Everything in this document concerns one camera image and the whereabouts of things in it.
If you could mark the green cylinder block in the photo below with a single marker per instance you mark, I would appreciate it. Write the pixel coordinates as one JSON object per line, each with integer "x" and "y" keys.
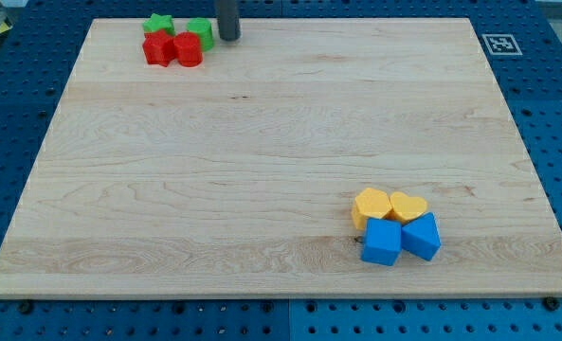
{"x": 203, "y": 29}

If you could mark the wooden board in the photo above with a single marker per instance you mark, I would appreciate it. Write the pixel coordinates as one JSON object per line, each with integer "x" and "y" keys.
{"x": 236, "y": 178}

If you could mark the red cylinder block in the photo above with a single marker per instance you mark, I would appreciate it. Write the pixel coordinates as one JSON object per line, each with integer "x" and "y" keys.
{"x": 188, "y": 49}

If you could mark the green star block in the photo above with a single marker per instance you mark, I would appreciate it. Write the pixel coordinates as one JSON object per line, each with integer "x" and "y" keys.
{"x": 158, "y": 22}

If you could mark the white fiducial marker tag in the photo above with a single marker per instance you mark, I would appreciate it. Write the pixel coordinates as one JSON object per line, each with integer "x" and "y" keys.
{"x": 499, "y": 44}

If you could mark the yellow heart block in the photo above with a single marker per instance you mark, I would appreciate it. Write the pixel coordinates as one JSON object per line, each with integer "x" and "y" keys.
{"x": 405, "y": 208}

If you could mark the red star block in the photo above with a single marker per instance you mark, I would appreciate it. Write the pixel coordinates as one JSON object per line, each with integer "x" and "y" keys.
{"x": 158, "y": 48}

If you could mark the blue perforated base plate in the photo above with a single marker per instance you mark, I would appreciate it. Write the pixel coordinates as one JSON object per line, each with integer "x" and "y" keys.
{"x": 36, "y": 57}

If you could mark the blue triangular block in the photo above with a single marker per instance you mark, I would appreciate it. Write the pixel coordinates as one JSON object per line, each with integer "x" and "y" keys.
{"x": 421, "y": 237}

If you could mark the yellow hexagon block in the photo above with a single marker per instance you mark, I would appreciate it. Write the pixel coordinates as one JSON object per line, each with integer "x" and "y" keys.
{"x": 370, "y": 203}

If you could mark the blue cube block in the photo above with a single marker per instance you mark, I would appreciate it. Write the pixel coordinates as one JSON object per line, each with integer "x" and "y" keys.
{"x": 381, "y": 242}

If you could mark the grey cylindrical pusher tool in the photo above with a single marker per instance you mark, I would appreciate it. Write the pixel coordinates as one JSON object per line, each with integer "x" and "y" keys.
{"x": 228, "y": 19}

